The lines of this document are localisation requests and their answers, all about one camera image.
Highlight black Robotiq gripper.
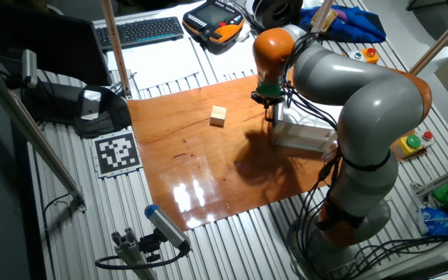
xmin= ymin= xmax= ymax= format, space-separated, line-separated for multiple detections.
xmin=250 ymin=91 xmax=286 ymax=123

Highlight light wooden cube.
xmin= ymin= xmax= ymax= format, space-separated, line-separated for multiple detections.
xmin=209 ymin=105 xmax=228 ymax=128

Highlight glossy orange wooden board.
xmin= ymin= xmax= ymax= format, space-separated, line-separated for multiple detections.
xmin=126 ymin=73 xmax=418 ymax=233

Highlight black round spool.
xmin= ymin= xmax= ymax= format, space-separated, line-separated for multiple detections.
xmin=253 ymin=0 xmax=305 ymax=34

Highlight grey green-button box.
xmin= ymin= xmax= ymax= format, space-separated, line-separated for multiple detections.
xmin=346 ymin=49 xmax=367 ymax=63

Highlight black orange teach pendant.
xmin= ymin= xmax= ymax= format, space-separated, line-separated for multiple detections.
xmin=182 ymin=0 xmax=247 ymax=55

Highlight orange red-button box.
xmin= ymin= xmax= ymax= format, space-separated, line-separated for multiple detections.
xmin=363 ymin=47 xmax=380 ymax=65

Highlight white printed paper sheet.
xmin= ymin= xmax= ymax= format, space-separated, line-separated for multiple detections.
xmin=106 ymin=37 xmax=201 ymax=91

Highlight blue cloth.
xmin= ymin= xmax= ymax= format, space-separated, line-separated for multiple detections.
xmin=297 ymin=5 xmax=387 ymax=44

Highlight yellow green-button box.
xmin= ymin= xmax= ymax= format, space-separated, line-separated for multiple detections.
xmin=397 ymin=134 xmax=423 ymax=158

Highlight black computer keyboard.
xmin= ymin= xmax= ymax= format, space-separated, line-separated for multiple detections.
xmin=94 ymin=16 xmax=185 ymax=51

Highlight black white fiducial marker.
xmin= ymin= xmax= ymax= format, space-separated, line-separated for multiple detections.
xmin=91 ymin=130 xmax=143 ymax=179

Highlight small grey red-button box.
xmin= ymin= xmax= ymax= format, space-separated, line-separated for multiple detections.
xmin=419 ymin=131 xmax=436 ymax=149

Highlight black fabric bag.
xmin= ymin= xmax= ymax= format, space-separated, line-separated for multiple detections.
xmin=21 ymin=79 xmax=133 ymax=140

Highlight shiny grey rectangular device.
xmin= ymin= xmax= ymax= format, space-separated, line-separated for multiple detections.
xmin=79 ymin=88 xmax=103 ymax=121

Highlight blue plastic bag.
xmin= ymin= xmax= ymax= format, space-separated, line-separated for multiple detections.
xmin=416 ymin=205 xmax=448 ymax=238

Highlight dark metal bar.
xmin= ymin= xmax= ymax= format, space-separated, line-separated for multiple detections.
xmin=379 ymin=254 xmax=448 ymax=280

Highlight black computer monitor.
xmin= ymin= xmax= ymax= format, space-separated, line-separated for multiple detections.
xmin=0 ymin=2 xmax=113 ymax=87

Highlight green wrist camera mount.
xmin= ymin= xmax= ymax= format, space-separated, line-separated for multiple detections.
xmin=255 ymin=82 xmax=283 ymax=98

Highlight white plastic drawer cabinet frame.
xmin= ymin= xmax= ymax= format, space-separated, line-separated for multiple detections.
xmin=271 ymin=101 xmax=340 ymax=153

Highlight aluminium frame post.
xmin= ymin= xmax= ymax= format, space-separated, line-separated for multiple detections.
xmin=311 ymin=0 xmax=336 ymax=34
xmin=408 ymin=0 xmax=448 ymax=75
xmin=100 ymin=0 xmax=133 ymax=99

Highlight brass bracket plate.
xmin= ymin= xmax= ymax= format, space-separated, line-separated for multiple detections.
xmin=311 ymin=8 xmax=340 ymax=33

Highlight silver camera with blue end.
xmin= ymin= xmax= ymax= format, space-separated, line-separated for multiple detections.
xmin=144 ymin=204 xmax=192 ymax=254

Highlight black camera cable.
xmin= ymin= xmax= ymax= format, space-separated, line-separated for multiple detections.
xmin=94 ymin=248 xmax=192 ymax=271

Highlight aluminium frame bar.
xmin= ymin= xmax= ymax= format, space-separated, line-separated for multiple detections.
xmin=412 ymin=158 xmax=448 ymax=198
xmin=0 ymin=50 xmax=88 ymax=213

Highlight short aluminium profile mount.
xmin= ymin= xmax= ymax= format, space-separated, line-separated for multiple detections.
xmin=110 ymin=227 xmax=159 ymax=280

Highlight silver depth camera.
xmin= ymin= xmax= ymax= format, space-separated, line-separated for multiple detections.
xmin=20 ymin=48 xmax=39 ymax=89

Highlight thin black cable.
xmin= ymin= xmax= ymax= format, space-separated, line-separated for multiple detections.
xmin=43 ymin=192 xmax=72 ymax=280

